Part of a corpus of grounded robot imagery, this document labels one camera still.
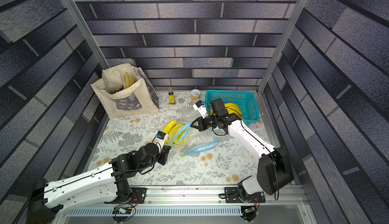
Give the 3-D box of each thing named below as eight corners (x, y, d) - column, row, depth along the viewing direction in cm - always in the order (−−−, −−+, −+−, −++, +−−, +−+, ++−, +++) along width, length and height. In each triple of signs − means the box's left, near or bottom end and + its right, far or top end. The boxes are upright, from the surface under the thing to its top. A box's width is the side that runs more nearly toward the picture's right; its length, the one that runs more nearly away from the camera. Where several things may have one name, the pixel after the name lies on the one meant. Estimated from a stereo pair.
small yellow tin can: (190, 100, 114) (190, 97, 111) (190, 92, 120) (190, 88, 117) (200, 100, 114) (200, 97, 111) (200, 92, 120) (200, 88, 117)
